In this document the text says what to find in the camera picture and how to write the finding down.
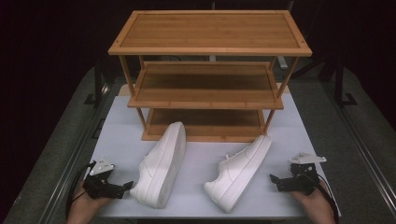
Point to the wooden three-tier shoe rack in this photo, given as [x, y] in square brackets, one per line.
[211, 31]

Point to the black metal stand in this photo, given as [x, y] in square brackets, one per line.
[98, 84]
[340, 87]

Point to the white bracket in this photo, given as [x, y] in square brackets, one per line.
[282, 62]

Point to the metal table rail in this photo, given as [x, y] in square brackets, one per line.
[73, 168]
[361, 146]

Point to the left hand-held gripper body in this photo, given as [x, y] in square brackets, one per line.
[99, 188]

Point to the white sneaker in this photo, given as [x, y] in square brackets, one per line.
[162, 165]
[239, 177]

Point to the person's right hand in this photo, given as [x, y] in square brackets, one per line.
[317, 207]

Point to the person's left hand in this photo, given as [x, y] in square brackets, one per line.
[82, 208]

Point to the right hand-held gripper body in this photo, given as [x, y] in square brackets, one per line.
[303, 179]

